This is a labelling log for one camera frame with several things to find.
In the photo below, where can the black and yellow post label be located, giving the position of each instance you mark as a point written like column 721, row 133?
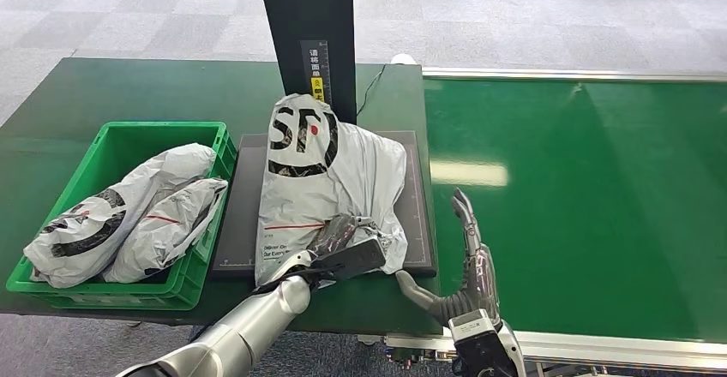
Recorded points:
column 317, row 71

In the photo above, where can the small white round object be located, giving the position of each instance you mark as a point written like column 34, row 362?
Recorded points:
column 403, row 59

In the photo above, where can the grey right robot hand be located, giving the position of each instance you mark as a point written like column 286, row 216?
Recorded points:
column 480, row 289

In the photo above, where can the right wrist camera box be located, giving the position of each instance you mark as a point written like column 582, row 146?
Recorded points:
column 477, row 346

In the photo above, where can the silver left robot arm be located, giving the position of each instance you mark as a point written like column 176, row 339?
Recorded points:
column 244, row 329

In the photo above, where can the grey courier bag with QR label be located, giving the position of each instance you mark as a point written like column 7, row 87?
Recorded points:
column 341, row 187

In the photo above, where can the small grey red-line courier bag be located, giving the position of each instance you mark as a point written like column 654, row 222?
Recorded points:
column 170, row 229

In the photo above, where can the green conveyor belt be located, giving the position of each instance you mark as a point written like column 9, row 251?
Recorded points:
column 568, row 210

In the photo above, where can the black scanner machine with post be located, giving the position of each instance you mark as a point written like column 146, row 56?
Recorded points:
column 309, row 17

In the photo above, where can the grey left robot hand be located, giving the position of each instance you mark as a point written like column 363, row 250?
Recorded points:
column 341, row 232

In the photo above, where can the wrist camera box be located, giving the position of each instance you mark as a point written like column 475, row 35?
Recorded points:
column 477, row 346
column 355, row 260

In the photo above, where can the silver conveyor frame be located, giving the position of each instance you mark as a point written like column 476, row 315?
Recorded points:
column 596, row 349

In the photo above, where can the large grey black-logo courier bag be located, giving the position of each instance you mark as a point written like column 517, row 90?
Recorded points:
column 119, row 210

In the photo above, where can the green plastic crate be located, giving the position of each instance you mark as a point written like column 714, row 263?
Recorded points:
column 147, row 136

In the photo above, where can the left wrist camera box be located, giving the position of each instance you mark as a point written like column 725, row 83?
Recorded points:
column 355, row 260

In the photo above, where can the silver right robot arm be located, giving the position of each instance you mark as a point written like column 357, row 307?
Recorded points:
column 514, row 351

